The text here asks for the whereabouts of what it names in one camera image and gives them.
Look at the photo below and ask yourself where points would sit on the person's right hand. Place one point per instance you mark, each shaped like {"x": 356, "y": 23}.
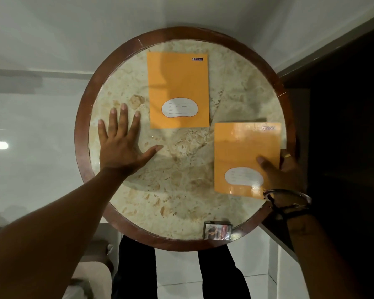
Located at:
{"x": 288, "y": 180}

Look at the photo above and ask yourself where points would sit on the person's left hand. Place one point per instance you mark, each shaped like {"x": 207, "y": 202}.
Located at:
{"x": 120, "y": 152}

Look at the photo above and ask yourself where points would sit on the person's left little finger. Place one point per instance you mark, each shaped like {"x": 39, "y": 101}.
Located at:
{"x": 102, "y": 132}

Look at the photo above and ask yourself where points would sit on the person's left middle finger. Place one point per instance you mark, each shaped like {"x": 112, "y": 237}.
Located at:
{"x": 123, "y": 119}

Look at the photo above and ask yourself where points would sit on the person's right thumb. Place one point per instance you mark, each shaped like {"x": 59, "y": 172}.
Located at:
{"x": 267, "y": 165}

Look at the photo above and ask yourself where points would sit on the person's left thumb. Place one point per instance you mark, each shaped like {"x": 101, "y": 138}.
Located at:
{"x": 152, "y": 153}

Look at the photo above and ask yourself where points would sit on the orange notebook white label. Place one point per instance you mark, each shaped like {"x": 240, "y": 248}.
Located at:
{"x": 243, "y": 149}
{"x": 177, "y": 80}

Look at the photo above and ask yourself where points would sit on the person's right forearm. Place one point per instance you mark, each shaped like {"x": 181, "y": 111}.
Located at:
{"x": 321, "y": 258}

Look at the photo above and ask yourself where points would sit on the person's left forearm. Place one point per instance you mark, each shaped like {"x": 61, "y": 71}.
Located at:
{"x": 50, "y": 236}

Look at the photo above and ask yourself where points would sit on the round wooden-rimmed marble table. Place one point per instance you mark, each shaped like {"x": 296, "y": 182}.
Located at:
{"x": 180, "y": 189}

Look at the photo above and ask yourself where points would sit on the black thread wristband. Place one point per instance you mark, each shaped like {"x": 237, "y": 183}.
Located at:
{"x": 294, "y": 210}

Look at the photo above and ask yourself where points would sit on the small printed cardboard box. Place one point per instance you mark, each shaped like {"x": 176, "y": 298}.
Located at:
{"x": 217, "y": 231}

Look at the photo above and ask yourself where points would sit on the dark wooden cabinet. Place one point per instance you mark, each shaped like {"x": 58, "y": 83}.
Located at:
{"x": 346, "y": 121}

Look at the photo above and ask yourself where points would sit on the person's black trousers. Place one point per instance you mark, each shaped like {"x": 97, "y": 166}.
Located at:
{"x": 134, "y": 270}

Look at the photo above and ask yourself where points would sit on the beige upholstered chair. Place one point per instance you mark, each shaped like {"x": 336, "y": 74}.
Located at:
{"x": 90, "y": 274}

